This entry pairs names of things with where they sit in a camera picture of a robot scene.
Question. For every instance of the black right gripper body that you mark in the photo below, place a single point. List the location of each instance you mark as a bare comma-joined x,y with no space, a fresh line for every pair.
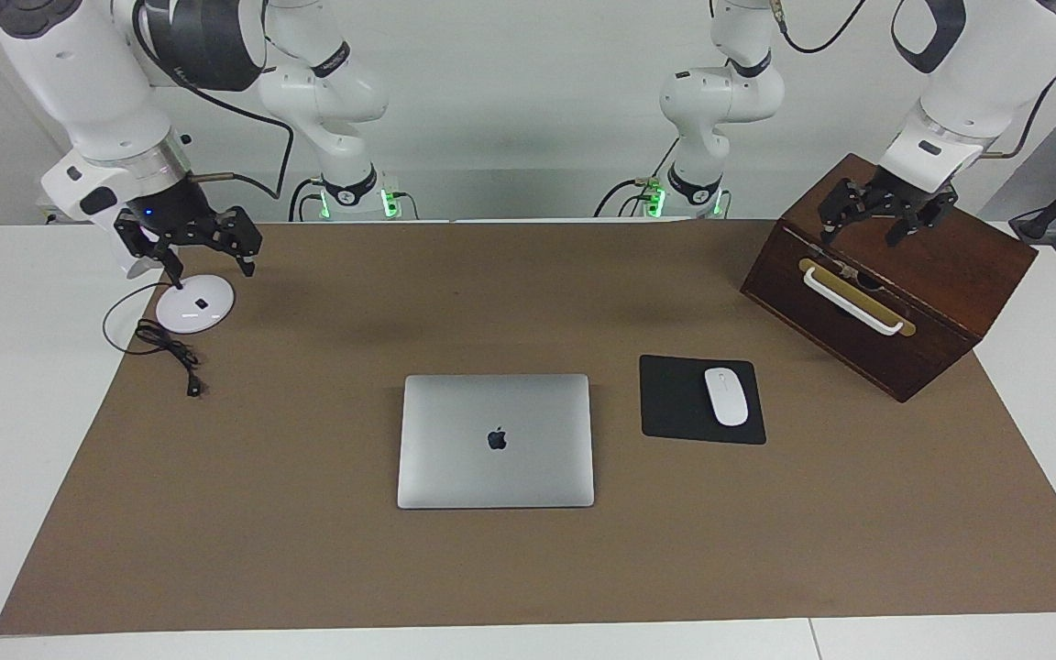
175,213

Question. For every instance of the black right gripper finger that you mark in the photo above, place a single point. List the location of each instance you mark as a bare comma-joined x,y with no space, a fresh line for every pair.
148,240
239,234

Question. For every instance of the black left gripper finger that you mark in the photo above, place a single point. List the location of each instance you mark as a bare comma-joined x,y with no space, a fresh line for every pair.
844,206
927,218

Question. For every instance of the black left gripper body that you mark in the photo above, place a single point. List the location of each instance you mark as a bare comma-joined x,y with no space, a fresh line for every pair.
908,197

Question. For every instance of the silver apple laptop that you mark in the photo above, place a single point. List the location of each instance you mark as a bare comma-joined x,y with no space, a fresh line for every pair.
491,477

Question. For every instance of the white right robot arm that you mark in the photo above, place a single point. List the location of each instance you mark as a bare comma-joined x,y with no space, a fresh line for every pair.
79,64

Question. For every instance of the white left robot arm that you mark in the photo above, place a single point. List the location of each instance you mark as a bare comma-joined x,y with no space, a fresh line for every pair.
986,64

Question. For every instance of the dark wooden box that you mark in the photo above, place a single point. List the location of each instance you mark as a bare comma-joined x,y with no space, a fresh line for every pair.
931,266

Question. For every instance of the white desk lamp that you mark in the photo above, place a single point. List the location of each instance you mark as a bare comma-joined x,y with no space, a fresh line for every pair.
193,307

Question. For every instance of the white computer mouse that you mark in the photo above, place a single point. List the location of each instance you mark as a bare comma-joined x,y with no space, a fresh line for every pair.
726,396

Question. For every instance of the black mouse pad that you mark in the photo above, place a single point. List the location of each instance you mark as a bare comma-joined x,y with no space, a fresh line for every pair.
670,403

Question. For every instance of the brown table mat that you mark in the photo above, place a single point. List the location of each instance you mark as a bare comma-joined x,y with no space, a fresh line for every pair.
308,550

